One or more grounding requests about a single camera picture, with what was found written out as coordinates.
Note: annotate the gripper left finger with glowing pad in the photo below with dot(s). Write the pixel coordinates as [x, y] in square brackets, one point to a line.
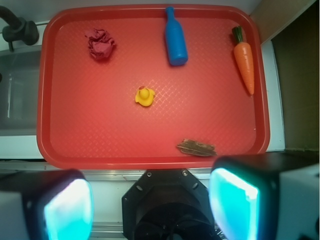
[45, 205]

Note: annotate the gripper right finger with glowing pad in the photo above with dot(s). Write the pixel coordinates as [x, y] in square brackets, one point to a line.
[270, 196]

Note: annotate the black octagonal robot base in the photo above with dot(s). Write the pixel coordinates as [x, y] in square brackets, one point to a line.
[168, 204]

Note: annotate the brown bark piece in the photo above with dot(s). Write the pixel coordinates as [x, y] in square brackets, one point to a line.
[196, 148]

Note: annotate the red plastic tray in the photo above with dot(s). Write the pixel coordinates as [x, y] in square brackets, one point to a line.
[87, 117]

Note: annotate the steel sink basin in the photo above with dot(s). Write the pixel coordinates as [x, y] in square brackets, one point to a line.
[19, 82]

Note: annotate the yellow rubber duck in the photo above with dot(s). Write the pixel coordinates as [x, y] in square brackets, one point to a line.
[144, 96]

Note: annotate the orange toy carrot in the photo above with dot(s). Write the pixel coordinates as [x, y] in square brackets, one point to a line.
[244, 59]

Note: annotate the crumpled red paper ball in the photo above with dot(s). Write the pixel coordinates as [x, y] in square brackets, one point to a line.
[100, 43]

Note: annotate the blue plastic bottle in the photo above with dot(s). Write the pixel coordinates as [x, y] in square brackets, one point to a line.
[175, 39]

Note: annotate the black faucet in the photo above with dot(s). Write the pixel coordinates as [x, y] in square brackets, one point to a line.
[18, 29]

